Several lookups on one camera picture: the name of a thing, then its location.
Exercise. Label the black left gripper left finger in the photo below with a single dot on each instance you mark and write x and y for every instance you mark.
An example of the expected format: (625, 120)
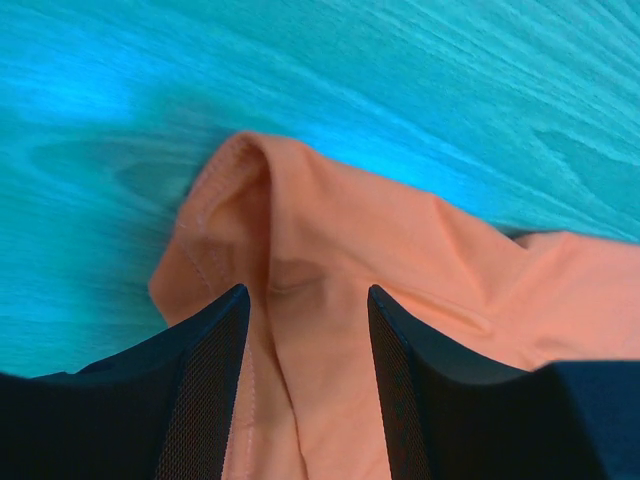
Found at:
(161, 409)

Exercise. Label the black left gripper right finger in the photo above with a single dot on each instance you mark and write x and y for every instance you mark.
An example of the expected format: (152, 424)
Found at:
(451, 413)

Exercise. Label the orange t-shirt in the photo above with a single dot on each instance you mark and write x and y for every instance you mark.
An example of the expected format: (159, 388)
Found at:
(308, 237)

